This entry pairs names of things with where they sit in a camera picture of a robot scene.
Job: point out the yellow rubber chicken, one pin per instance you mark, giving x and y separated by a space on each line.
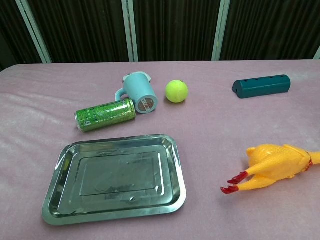
272 162

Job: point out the stainless steel tray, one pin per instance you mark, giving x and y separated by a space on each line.
112 180

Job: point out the yellow-green tennis ball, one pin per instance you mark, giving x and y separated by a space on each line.
176 91

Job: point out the light blue mug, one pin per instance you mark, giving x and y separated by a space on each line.
137 87

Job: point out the green drink can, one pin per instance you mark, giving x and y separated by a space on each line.
105 115

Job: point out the pink tablecloth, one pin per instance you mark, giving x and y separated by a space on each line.
225 125

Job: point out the dark teal perforated block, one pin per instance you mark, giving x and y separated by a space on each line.
262 86

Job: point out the black curtain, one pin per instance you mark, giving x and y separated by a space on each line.
87 25

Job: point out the white frame post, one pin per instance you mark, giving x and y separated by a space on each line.
220 30
130 30
317 53
35 27

